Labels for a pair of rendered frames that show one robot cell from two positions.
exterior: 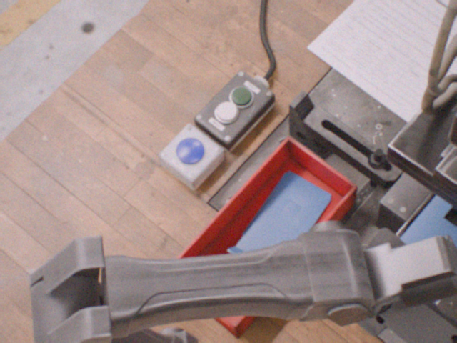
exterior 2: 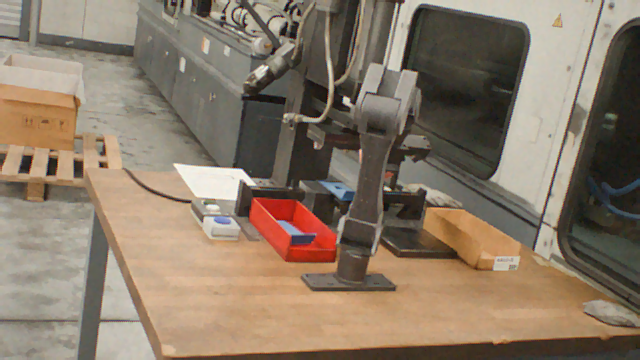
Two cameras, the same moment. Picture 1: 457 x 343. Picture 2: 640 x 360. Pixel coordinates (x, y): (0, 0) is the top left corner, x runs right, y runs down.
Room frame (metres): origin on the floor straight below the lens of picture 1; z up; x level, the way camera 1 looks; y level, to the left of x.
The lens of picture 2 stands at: (0.01, 1.52, 1.48)
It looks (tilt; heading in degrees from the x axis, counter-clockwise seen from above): 15 degrees down; 284
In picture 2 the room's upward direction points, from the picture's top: 11 degrees clockwise
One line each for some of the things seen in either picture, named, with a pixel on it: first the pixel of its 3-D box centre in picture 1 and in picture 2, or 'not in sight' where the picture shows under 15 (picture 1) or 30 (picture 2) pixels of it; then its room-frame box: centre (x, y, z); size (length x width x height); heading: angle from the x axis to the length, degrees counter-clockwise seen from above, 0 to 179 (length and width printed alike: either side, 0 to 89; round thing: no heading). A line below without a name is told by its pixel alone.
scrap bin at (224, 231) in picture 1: (263, 234); (291, 228); (0.45, -0.03, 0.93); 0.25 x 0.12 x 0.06; 132
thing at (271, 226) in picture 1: (280, 222); (287, 227); (0.47, -0.06, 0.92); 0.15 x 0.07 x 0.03; 138
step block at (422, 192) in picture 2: not in sight; (411, 203); (0.25, -0.48, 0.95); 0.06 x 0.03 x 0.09; 42
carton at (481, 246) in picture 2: not in sight; (469, 239); (0.06, -0.33, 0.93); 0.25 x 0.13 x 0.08; 132
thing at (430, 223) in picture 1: (442, 229); (344, 187); (0.40, -0.25, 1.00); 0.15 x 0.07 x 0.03; 132
